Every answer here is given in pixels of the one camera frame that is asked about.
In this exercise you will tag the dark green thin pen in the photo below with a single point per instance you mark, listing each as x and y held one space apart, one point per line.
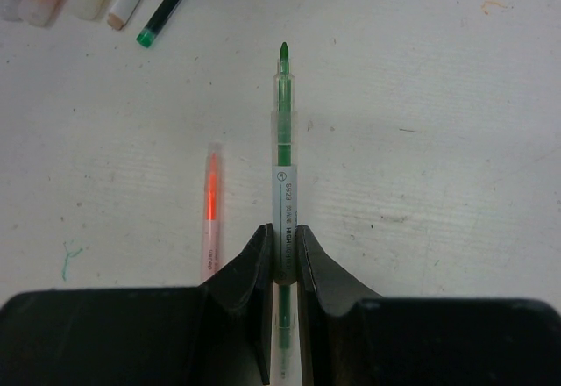
284 214

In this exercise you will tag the green clear pen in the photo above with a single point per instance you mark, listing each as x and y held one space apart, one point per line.
157 22

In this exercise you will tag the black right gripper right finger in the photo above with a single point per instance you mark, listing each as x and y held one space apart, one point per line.
351 335

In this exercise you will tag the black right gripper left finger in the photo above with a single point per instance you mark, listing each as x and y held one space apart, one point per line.
216 333

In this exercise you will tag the thin orange pen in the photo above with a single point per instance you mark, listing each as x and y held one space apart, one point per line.
211 222

